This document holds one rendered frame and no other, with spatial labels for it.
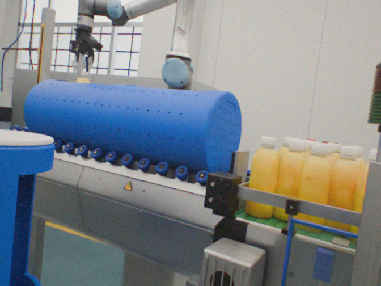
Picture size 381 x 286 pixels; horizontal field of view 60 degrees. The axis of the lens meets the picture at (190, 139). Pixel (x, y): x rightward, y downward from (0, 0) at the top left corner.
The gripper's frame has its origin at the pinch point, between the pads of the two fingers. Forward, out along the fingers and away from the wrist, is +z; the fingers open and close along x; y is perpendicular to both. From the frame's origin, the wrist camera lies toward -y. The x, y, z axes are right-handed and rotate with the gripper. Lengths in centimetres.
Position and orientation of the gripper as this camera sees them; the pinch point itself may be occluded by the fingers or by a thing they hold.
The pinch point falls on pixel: (83, 72)
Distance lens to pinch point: 159.3
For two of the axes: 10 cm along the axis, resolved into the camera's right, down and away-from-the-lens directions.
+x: -5.0, 0.0, -8.6
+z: -1.1, 9.9, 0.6
